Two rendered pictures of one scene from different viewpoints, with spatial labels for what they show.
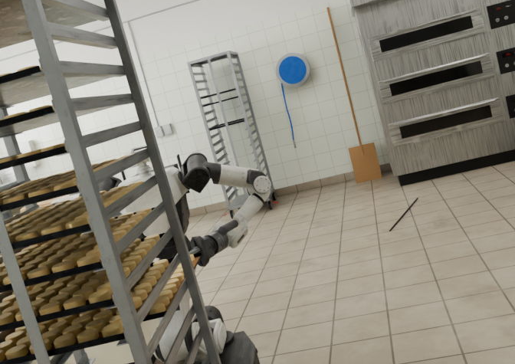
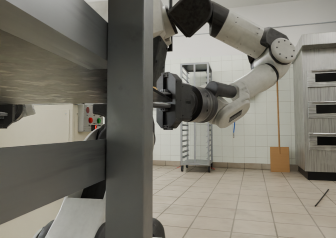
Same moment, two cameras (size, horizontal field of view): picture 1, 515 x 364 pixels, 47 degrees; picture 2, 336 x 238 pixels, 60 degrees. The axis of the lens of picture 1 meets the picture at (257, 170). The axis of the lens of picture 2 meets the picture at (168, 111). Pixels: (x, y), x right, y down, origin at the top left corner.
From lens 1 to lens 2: 181 cm
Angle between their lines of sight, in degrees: 12
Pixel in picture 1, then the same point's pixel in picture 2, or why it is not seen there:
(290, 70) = not seen: hidden behind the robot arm
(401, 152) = (314, 155)
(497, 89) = not seen: outside the picture
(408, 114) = (325, 129)
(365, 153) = (281, 153)
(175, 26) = (178, 47)
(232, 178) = (242, 30)
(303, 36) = not seen: hidden behind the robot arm
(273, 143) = (219, 132)
